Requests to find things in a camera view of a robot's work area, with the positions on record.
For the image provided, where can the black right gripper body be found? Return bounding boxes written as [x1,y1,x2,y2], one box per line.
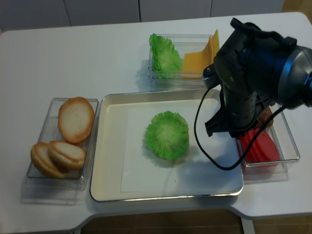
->
[204,18,297,137]

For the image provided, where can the red tomato slice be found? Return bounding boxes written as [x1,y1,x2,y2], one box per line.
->
[239,128,280,163]

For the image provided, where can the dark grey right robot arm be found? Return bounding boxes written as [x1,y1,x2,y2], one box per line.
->
[202,19,312,137]

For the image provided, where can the upright yellow cheese slices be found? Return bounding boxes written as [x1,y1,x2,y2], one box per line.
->
[207,29,220,63]

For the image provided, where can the flat yellow cheese slice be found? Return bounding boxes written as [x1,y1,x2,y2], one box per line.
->
[181,47,215,79]

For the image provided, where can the clear lettuce and cheese container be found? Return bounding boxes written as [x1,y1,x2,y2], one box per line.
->
[148,34,213,90]

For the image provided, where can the green lettuce leaf in container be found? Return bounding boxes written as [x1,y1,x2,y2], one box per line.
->
[149,34,182,79]

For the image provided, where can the green lettuce leaf on bun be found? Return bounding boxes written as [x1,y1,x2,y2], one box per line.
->
[145,111,189,161]

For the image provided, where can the brown meat patty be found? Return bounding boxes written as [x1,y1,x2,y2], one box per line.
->
[257,107,272,127]

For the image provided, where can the clear patty and tomato container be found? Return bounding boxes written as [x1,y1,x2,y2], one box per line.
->
[241,112,300,184]

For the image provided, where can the white paper sheet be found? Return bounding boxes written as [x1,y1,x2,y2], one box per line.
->
[121,98,244,195]

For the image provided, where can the white metal tray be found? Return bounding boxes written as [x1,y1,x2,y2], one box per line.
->
[90,89,243,202]

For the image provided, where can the large bun half cut-side up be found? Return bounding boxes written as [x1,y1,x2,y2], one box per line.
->
[58,97,95,144]

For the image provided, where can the sesame bun half rear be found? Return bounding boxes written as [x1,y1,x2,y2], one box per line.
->
[48,141,86,170]

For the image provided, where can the sesame bun half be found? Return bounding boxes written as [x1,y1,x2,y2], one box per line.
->
[30,142,68,178]
[48,141,86,170]

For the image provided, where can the clear plastic bun container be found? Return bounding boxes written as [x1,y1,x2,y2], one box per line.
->
[25,97,99,190]

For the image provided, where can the sesame bun half front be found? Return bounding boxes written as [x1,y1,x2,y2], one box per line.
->
[30,142,68,178]

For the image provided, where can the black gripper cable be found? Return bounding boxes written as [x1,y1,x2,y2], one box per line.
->
[194,85,285,171]

